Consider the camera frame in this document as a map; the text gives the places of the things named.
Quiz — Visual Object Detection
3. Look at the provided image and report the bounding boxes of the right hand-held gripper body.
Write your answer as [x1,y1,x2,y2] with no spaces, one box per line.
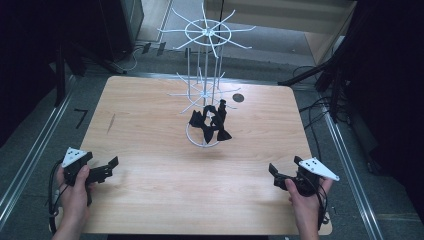
[282,156,341,198]

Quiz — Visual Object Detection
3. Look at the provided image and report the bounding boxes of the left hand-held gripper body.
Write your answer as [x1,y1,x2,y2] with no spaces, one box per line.
[61,146,95,187]

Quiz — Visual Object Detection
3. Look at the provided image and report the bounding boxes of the white wire display rack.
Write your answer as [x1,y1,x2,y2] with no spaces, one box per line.
[157,1,257,149]

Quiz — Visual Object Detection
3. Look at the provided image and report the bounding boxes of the person's right hand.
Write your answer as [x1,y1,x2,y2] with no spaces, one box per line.
[284,177,334,219]

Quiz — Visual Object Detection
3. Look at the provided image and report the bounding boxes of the person's left hand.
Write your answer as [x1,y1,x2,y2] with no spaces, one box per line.
[55,164,93,219]

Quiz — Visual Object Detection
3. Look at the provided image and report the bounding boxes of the black metal stand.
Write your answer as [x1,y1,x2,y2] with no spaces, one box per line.
[277,19,359,125]
[53,31,128,108]

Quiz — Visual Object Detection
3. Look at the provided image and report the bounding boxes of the dark cabinet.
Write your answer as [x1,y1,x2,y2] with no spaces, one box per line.
[99,0,145,63]

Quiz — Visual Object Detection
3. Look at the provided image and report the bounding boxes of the light wooden furniture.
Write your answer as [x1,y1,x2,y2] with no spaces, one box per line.
[203,0,358,66]

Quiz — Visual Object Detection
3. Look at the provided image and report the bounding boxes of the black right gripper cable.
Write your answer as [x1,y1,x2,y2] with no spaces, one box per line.
[314,184,332,232]

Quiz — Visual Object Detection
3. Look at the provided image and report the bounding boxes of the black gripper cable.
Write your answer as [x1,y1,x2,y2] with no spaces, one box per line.
[47,159,65,235]
[314,184,332,232]

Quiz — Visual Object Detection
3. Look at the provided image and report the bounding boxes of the metal floor rail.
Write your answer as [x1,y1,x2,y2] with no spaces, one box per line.
[0,75,77,232]
[320,106,385,240]

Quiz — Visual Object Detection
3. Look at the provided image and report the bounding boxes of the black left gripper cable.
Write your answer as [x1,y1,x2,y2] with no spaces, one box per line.
[47,159,65,235]

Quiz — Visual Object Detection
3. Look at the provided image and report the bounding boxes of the black floor cables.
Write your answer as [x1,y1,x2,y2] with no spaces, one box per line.
[292,64,342,162]

